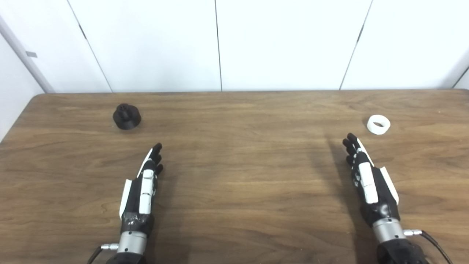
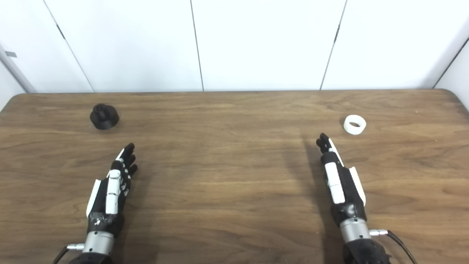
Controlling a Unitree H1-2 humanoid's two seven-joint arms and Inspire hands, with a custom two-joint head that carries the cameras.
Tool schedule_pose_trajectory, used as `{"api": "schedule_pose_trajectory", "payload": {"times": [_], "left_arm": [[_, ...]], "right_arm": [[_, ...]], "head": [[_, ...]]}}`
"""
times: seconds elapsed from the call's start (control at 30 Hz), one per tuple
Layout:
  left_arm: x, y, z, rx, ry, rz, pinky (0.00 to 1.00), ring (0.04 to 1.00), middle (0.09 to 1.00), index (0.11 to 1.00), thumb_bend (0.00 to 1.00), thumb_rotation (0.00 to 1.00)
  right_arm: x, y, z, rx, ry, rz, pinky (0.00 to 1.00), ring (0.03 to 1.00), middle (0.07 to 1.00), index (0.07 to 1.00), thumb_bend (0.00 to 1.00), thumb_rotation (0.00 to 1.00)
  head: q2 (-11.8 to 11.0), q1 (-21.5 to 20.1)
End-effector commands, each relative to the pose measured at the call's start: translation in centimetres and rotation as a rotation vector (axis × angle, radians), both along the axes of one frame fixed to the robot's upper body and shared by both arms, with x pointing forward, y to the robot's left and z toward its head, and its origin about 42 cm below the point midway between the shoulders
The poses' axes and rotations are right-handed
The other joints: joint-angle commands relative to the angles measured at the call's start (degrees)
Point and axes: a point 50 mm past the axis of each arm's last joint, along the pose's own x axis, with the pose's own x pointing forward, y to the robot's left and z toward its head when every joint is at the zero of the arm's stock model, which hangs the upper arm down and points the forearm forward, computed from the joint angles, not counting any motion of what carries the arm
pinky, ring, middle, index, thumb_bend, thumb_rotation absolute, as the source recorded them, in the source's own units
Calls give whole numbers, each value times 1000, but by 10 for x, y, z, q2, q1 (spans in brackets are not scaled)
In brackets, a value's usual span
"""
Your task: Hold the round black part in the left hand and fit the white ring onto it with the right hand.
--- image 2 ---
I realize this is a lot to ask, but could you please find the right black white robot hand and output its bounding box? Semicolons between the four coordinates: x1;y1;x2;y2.
316;133;368;227

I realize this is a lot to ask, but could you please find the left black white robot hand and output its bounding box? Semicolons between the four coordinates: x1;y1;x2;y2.
86;143;139;237

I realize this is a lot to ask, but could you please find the white ring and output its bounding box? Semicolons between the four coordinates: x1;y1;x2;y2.
344;115;367;135

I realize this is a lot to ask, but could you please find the round black part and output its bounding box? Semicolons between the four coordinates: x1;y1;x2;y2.
90;104;120;130

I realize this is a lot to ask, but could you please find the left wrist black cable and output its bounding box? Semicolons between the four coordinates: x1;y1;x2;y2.
52;243;85;264

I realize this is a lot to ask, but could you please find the gray wall corner post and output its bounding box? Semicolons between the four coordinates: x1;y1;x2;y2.
0;44;37;93

